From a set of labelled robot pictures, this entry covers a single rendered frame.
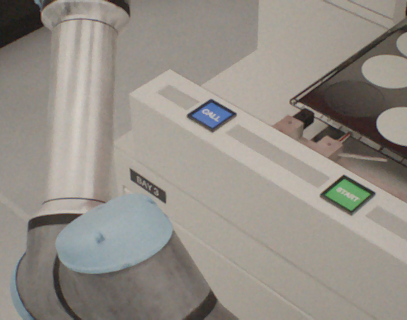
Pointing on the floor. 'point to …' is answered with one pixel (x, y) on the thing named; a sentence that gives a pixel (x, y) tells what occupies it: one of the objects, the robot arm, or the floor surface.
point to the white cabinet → (235, 258)
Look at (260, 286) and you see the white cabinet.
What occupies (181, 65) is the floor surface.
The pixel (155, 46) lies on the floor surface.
